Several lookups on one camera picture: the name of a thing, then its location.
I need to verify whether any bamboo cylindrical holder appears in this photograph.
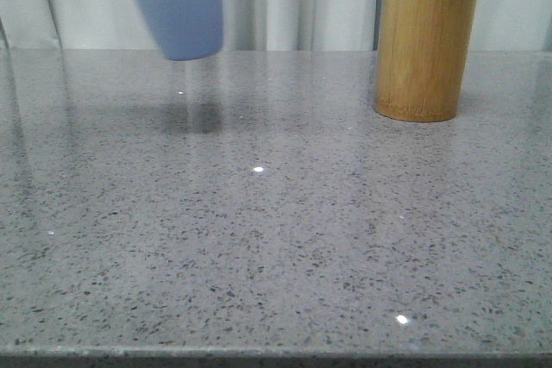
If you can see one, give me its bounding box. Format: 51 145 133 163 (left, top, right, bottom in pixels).
374 0 477 122

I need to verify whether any grey-white curtain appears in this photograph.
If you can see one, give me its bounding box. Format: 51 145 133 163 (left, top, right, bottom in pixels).
1 0 551 51

